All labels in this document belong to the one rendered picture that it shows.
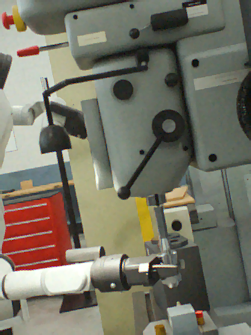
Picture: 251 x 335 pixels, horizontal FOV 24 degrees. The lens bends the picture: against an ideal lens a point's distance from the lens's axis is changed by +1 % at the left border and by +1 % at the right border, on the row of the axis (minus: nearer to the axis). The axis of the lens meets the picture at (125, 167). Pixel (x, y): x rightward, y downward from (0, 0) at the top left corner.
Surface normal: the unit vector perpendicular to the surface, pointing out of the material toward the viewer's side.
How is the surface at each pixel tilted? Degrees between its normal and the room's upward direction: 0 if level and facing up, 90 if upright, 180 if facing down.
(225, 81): 90
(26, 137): 90
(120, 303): 90
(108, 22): 90
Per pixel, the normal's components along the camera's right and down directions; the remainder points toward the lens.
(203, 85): 0.01, 0.05
